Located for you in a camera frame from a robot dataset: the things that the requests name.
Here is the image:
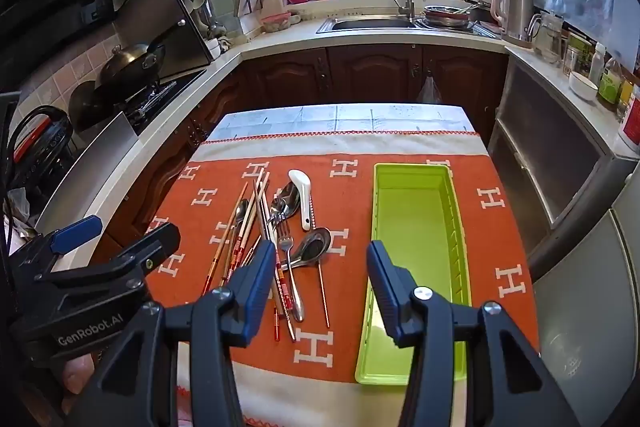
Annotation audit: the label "stainless steel board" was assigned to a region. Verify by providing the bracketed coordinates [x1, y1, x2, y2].
[35, 112, 141, 233]

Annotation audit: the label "crumpled plastic bag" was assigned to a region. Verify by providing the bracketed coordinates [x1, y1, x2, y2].
[5, 187, 31, 233]

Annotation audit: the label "brown wooden chopstick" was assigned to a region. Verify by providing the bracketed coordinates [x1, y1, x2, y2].
[201, 182, 249, 298]

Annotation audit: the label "pale chopstick red spiral end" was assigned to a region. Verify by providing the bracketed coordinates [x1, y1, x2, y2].
[252, 178, 281, 342]
[257, 180, 297, 343]

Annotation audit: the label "brown wooden kitchen cabinets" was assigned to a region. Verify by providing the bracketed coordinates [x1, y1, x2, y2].
[90, 44, 511, 268]

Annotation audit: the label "white ceramic soup spoon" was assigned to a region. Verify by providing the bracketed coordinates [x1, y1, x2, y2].
[288, 169, 314, 232]

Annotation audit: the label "green label bottle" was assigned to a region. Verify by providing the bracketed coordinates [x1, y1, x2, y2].
[599, 57, 623, 105]

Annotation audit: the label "steel kitchen sink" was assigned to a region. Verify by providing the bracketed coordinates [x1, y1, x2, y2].
[317, 17, 418, 35]

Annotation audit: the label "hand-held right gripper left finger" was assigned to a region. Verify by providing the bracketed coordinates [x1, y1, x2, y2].
[67, 239, 278, 427]

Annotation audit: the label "white bowl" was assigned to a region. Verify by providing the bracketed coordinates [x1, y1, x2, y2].
[569, 72, 599, 102]

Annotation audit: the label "orange white printed cloth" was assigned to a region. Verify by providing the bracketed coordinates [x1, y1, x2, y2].
[150, 132, 543, 427]

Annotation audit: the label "white refrigerator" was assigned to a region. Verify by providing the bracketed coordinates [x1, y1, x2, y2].
[530, 177, 640, 408]

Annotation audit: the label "stack of dishes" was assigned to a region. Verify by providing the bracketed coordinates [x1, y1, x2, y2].
[422, 4, 473, 30]

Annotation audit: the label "person's left hand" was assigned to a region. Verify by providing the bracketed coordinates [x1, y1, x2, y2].
[60, 352, 98, 400]

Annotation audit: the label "white plastic bottle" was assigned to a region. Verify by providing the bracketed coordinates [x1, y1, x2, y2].
[589, 42, 607, 85]

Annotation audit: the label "stainless steel storage cabinet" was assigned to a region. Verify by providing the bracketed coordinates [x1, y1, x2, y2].
[114, 0, 217, 72]

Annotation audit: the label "metal chopstick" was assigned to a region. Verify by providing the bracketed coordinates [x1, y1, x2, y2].
[309, 194, 332, 329]

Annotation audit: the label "red label white container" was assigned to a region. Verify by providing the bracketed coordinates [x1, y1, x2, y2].
[617, 84, 640, 152]

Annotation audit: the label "wooden chopstick decorated end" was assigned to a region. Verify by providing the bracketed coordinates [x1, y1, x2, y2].
[236, 172, 272, 269]
[221, 166, 265, 286]

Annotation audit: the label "glass pitcher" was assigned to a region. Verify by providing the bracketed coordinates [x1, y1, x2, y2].
[530, 12, 566, 62]

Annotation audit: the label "black round pan lid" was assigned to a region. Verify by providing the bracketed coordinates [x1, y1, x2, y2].
[67, 79, 118, 132]

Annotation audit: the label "dark wok with lid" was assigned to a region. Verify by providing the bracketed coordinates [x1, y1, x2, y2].
[97, 42, 166, 88]

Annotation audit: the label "pale blue table cover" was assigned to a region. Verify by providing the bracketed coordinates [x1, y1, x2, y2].
[207, 104, 481, 142]

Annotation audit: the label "metal fork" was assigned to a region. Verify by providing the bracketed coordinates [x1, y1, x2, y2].
[276, 219, 306, 323]

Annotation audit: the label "long metal spoon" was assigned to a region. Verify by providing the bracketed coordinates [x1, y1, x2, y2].
[270, 181, 302, 238]

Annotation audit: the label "green plastic utensil tray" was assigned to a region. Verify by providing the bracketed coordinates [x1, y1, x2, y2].
[354, 163, 473, 385]

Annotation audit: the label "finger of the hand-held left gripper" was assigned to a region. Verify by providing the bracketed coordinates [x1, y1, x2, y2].
[47, 215, 103, 258]
[34, 223, 182, 309]

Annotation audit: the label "wide metal soup spoon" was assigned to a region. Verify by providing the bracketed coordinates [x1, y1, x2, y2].
[275, 227, 333, 270]

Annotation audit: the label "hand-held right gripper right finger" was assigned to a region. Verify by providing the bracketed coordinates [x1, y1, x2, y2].
[366, 241, 583, 427]

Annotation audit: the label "hanging plastic bag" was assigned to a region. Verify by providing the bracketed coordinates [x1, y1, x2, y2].
[417, 74, 443, 105]

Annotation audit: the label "black red appliance with handle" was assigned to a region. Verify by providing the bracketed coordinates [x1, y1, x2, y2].
[10, 104, 76, 188]

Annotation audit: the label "pink bowl with food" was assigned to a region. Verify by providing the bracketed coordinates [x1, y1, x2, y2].
[261, 12, 292, 32]

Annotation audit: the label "black gas stove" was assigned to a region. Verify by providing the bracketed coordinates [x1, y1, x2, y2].
[122, 79, 178, 128]

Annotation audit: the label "white kitchen countertop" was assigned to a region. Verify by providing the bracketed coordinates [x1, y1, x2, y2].
[30, 2, 640, 253]

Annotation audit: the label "steel electric kettle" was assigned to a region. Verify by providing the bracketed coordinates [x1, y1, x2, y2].
[492, 0, 536, 48]

